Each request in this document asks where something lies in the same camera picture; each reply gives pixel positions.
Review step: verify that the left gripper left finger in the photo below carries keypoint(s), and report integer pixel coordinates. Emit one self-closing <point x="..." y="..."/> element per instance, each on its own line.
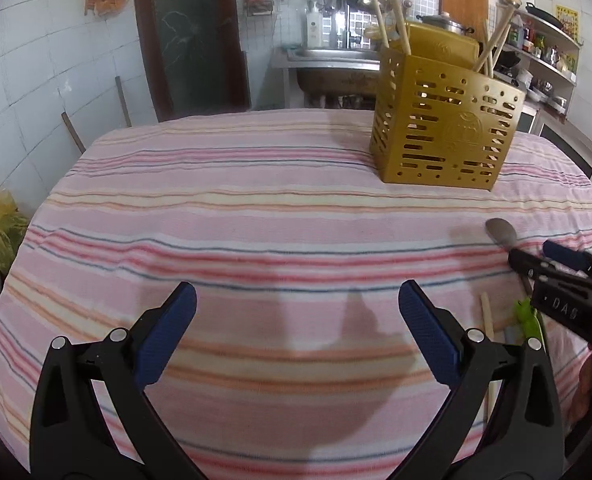
<point x="91" y="417"/>

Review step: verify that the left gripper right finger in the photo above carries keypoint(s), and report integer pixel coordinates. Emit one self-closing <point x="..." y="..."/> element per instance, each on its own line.
<point x="501" y="418"/>

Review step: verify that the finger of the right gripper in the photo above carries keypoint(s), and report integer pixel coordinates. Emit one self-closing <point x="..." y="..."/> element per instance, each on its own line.
<point x="577" y="260"/>
<point x="525" y="264"/>

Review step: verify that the green frog handle fork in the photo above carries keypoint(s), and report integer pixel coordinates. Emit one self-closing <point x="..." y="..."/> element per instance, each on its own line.
<point x="529" y="320"/>

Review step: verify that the dark metal spoon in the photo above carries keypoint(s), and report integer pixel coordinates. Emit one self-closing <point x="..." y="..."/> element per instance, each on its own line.
<point x="501" y="232"/>

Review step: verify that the yellow perforated utensil holder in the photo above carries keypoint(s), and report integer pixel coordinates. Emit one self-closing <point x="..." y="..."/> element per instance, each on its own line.
<point x="440" y="124"/>

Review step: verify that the white corner shelf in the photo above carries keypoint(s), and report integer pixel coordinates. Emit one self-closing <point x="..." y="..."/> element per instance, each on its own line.
<point x="546" y="51"/>

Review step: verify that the pink striped tablecloth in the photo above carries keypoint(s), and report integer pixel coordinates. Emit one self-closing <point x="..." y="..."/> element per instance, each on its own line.
<point x="297" y="364"/>

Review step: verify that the steel cooking pot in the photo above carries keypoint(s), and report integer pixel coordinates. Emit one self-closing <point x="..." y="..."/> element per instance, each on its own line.
<point x="445" y="22"/>

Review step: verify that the rectangular wooden cutting board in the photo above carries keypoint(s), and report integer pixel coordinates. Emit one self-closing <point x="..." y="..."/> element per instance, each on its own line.
<point x="470" y="13"/>

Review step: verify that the steel sink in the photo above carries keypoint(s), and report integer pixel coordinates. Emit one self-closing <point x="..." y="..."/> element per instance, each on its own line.
<point x="327" y="77"/>

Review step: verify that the white soap bottle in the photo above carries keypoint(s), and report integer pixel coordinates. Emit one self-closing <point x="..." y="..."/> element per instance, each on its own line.
<point x="314" y="28"/>

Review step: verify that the dark glass door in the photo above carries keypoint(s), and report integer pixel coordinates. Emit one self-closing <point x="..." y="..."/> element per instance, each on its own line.
<point x="193" y="60"/>

